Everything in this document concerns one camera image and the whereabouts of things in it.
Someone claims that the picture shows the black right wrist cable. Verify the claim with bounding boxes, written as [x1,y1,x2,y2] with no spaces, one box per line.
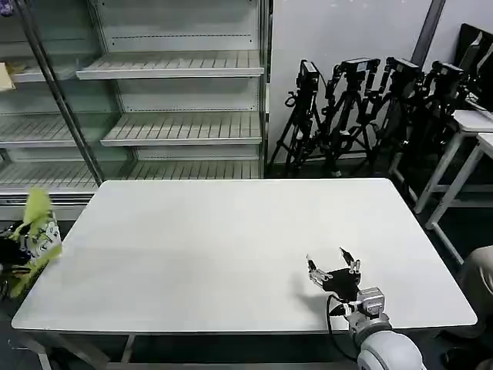
[326,294,357,345]

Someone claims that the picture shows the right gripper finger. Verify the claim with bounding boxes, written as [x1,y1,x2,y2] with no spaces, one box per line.
[338,247,362,274]
[305,254,334,288]

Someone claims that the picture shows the beige cardboard box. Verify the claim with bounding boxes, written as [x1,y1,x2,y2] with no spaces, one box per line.
[0,62,18,93]

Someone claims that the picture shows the empty grey shelf rack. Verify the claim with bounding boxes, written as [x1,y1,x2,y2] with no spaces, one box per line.
[75,0,271,181]

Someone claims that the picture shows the person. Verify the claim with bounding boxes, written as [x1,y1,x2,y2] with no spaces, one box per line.
[442,244,493,370]

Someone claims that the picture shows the green t-shirt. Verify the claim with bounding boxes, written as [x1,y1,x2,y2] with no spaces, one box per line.
[6,187,65,300]

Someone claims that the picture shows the glass-fronted shelf cabinet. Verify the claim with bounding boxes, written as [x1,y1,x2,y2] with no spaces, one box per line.
[0,0,136,223]

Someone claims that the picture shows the black monitor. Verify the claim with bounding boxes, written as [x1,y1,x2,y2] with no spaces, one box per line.
[456,22,493,104]

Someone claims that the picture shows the white table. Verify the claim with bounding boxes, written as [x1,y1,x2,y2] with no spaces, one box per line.
[10,177,478,370]

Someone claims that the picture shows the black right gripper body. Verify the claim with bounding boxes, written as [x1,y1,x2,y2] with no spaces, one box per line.
[321,268,364,301]

